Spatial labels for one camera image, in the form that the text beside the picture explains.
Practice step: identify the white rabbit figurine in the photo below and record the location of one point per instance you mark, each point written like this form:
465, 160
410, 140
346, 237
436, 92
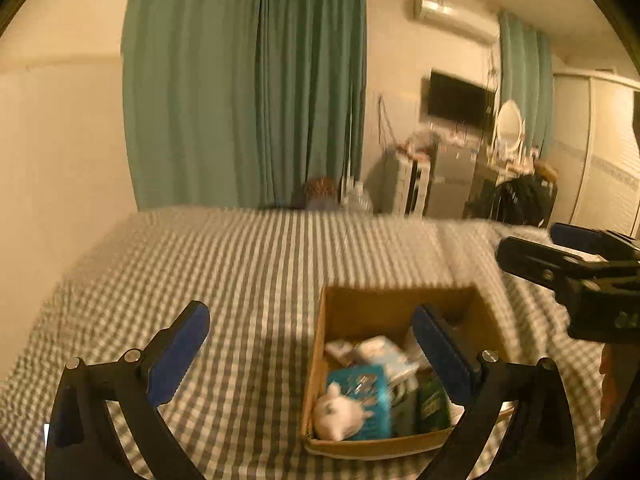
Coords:
335, 412

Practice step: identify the green white medicine box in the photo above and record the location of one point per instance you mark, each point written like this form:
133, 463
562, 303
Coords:
432, 405

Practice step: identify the dressing table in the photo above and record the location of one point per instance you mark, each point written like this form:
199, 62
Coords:
482, 180

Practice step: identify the pale small packet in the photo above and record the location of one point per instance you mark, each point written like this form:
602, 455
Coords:
385, 355

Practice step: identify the wooden chair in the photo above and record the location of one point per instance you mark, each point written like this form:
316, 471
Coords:
546, 170

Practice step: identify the teal printed packet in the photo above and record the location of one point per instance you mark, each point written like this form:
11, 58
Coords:
367, 385

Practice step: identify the checkered blanket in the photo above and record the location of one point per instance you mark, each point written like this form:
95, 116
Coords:
225, 260

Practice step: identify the white oval mirror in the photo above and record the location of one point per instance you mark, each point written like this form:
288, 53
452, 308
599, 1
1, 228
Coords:
509, 122

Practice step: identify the silver small fridge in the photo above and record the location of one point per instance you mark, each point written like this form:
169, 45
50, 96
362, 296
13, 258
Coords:
450, 180

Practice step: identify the white air conditioner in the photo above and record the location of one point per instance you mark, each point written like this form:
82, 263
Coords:
455, 15

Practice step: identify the green curtain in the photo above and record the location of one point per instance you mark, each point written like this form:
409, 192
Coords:
190, 85
525, 85
310, 75

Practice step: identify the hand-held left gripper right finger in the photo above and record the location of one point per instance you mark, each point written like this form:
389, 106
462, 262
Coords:
440, 355

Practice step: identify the white suitcase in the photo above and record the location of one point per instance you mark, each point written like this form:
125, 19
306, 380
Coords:
410, 185

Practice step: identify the person's right hand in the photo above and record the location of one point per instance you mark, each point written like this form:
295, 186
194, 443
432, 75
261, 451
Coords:
609, 380

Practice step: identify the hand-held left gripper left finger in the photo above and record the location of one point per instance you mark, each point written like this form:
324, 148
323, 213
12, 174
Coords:
175, 355

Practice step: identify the black backpack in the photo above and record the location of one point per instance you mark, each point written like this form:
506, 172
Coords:
522, 200

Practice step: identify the brown cardboard box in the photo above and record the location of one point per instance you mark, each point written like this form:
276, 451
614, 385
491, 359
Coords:
360, 310

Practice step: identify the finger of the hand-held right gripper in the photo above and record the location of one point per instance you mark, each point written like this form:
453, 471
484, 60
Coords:
575, 236
530, 260

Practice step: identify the white louvered wardrobe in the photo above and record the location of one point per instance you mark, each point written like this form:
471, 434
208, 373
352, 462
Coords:
600, 150

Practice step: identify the black wall television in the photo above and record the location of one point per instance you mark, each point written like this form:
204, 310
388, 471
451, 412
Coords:
460, 97

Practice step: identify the brown patterned cushion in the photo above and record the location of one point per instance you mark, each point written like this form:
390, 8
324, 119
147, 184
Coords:
320, 187

